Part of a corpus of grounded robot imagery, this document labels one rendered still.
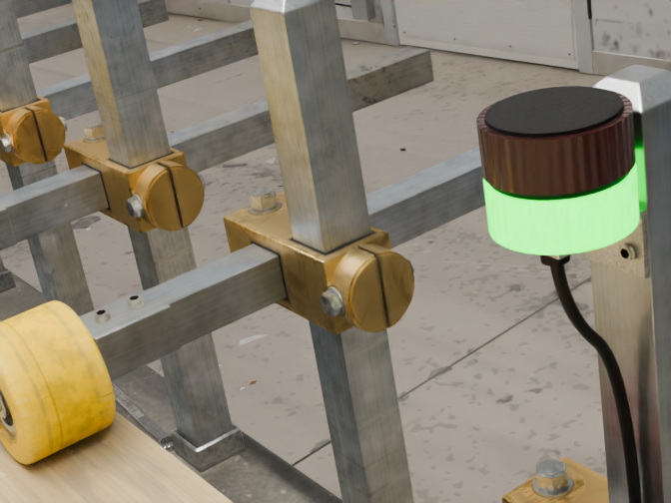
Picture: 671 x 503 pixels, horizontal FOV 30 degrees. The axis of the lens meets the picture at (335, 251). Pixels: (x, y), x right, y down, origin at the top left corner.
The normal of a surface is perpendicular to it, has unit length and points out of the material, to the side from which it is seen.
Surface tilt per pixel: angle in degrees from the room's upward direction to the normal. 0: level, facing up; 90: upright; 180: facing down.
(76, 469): 0
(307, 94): 90
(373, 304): 90
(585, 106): 0
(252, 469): 0
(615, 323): 90
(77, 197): 90
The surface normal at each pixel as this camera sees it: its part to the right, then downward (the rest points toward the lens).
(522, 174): -0.54, 0.43
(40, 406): 0.55, 0.07
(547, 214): -0.29, 0.44
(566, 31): -0.74, 0.39
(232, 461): -0.15, -0.90
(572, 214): -0.01, 0.42
